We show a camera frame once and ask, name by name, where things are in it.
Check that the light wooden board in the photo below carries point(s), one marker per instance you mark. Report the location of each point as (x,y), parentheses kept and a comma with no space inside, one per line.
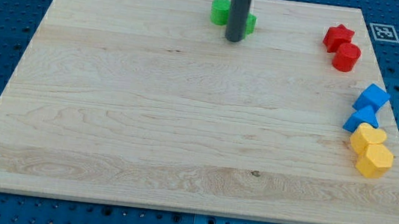
(145,103)

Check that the green block behind rod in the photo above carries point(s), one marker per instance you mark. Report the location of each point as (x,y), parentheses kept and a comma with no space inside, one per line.
(250,24)

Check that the green cylinder block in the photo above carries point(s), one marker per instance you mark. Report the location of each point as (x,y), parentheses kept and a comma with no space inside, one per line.
(220,11)

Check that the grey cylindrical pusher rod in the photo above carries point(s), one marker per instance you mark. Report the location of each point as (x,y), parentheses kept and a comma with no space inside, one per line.
(237,19)

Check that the red star block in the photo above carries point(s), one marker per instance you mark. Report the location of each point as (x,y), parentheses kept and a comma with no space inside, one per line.
(336,36)

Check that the red cylinder block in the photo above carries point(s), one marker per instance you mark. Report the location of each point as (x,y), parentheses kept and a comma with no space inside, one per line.
(346,57)

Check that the blue triangle block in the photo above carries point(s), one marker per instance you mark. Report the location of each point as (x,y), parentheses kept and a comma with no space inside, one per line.
(364,115)

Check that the yellow heart block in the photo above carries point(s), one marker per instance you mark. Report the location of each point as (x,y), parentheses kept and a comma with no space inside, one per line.
(365,135)

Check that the blue cube block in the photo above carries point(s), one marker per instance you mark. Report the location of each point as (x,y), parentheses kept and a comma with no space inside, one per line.
(373,96)

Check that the yellow hexagon block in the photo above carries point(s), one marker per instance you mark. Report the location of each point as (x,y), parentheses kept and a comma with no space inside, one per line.
(374,161)

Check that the white fiducial marker tag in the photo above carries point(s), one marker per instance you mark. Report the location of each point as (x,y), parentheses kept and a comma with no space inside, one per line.
(383,32)

